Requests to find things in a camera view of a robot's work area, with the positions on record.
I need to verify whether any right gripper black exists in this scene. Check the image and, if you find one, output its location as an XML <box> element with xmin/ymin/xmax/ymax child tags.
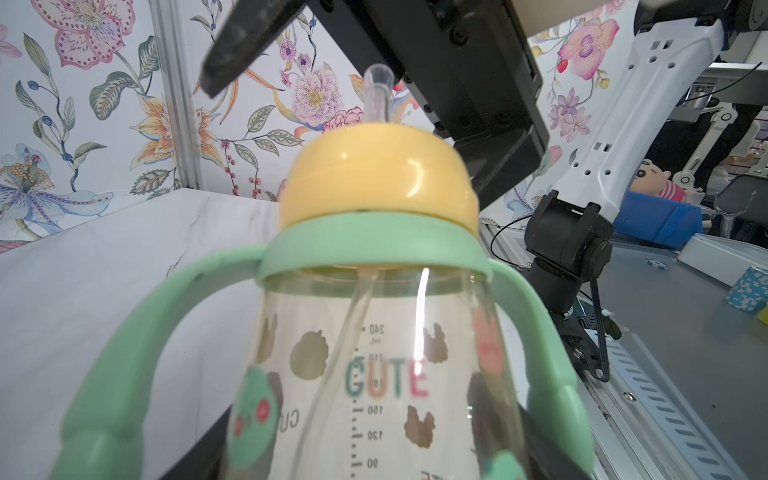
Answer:
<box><xmin>308</xmin><ymin>0</ymin><xmax>549</xmax><ymax>207</ymax></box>

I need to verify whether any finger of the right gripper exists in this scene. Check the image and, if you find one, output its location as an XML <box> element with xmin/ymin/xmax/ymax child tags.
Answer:
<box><xmin>200</xmin><ymin>0</ymin><xmax>305</xmax><ymax>98</ymax></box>

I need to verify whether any yellow collar with nipple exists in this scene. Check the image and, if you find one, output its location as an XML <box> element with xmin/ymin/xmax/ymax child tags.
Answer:
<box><xmin>279</xmin><ymin>64</ymin><xmax>479</xmax><ymax>234</ymax></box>

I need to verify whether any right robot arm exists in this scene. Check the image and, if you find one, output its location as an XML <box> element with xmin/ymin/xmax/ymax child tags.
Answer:
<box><xmin>254</xmin><ymin>1</ymin><xmax>765</xmax><ymax>312</ymax></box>

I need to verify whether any cartoon figure toy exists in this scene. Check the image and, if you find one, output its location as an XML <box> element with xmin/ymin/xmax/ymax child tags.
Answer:
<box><xmin>630</xmin><ymin>159</ymin><xmax>686</xmax><ymax>203</ymax></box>

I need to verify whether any blue box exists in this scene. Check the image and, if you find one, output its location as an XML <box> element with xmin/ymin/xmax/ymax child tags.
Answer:
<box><xmin>613</xmin><ymin>192</ymin><xmax>703</xmax><ymax>250</ymax></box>

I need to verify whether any white box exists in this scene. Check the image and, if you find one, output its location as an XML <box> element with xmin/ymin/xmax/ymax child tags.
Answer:
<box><xmin>677</xmin><ymin>233</ymin><xmax>767</xmax><ymax>287</ymax></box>

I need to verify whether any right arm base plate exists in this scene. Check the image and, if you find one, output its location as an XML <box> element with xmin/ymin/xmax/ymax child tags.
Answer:
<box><xmin>550</xmin><ymin>297</ymin><xmax>623</xmax><ymax>383</ymax></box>

